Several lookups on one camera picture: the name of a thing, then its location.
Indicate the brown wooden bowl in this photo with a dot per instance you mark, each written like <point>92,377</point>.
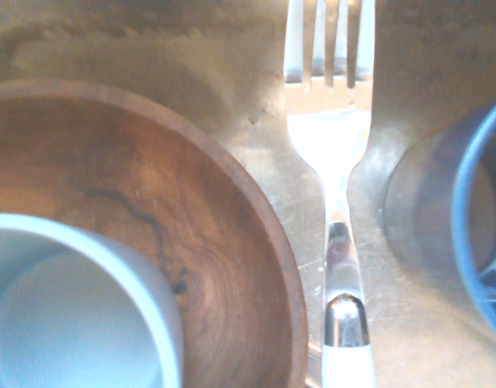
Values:
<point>211,226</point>

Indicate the stainless steel double sink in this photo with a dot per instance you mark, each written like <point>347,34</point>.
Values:
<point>191,60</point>

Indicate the navy blue mug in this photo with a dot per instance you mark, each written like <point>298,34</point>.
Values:
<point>466,210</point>

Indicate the grey mug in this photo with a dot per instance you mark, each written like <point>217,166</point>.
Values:
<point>82,307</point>

